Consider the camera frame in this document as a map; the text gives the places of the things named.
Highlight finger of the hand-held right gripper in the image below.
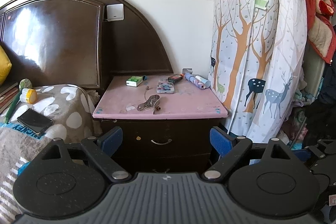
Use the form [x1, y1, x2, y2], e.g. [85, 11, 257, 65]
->
[291, 139, 336, 169]

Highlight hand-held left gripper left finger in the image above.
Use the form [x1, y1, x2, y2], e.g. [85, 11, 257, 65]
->
[41, 126, 132, 183]

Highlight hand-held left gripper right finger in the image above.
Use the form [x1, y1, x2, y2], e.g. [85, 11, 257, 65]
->
[203, 127, 292, 183]

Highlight dark drawer with sticker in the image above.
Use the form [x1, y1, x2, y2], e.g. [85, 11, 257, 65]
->
[104, 120, 219, 158]

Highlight plain dark drawer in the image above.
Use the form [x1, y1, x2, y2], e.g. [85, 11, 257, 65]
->
[122, 153, 211, 175]

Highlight dark wooden nightstand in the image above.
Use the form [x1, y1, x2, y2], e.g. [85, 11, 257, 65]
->
[92, 74, 229, 175]

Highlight dark clothes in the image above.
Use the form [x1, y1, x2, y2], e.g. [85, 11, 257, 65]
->
[304, 63, 336, 147]

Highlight pile of pastel clothes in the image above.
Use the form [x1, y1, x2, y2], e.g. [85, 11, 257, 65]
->
[285, 74, 319, 148]

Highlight pink nightstand cover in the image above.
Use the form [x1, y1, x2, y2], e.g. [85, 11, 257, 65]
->
[92, 74, 229, 119]

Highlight grey dotted blanket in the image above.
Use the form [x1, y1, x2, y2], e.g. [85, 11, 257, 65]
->
[0, 84, 103, 146]

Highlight light blue tube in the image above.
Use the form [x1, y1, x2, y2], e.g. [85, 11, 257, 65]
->
[195, 75, 211, 88]

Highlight green white box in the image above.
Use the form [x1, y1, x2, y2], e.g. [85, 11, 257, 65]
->
[126, 76, 144, 87]

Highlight blue capped patterned tube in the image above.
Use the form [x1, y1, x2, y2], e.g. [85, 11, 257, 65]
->
[184, 72, 207, 90]

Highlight phone with floral case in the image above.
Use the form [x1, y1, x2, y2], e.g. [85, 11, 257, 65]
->
[157, 78, 175, 94]

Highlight black orange small device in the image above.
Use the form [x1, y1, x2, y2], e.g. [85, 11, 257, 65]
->
[167, 74, 186, 83]

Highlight black smartphone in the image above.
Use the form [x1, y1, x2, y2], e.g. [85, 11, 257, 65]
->
[17, 108, 54, 135]

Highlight yellow white swab jar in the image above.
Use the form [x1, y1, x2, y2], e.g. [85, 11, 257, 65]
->
[20, 88, 38, 104]

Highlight deer print wardrobe cover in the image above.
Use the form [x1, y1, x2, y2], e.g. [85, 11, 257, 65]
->
[209, 0, 308, 148]

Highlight grey striped blanket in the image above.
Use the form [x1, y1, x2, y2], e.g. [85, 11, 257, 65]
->
[0, 122, 56, 214]

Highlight greenish fabric bundle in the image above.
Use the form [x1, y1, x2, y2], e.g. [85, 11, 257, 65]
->
[18, 78, 33, 89]

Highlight green stick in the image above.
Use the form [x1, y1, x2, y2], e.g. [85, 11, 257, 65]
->
[4, 89, 24, 123]

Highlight dark wooden headboard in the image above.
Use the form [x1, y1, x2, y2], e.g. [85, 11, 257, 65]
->
[0, 0, 174, 89]

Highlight stack of books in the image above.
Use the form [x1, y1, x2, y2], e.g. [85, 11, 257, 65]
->
[0, 81, 20, 114]

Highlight red and white clothes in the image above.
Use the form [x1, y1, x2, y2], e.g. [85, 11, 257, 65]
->
[301, 0, 336, 65]

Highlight yellow pillow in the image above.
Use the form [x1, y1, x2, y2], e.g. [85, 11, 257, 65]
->
[0, 44, 12, 85]

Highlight white wall switch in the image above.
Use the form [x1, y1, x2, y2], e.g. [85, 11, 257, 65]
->
[106, 4, 124, 22]

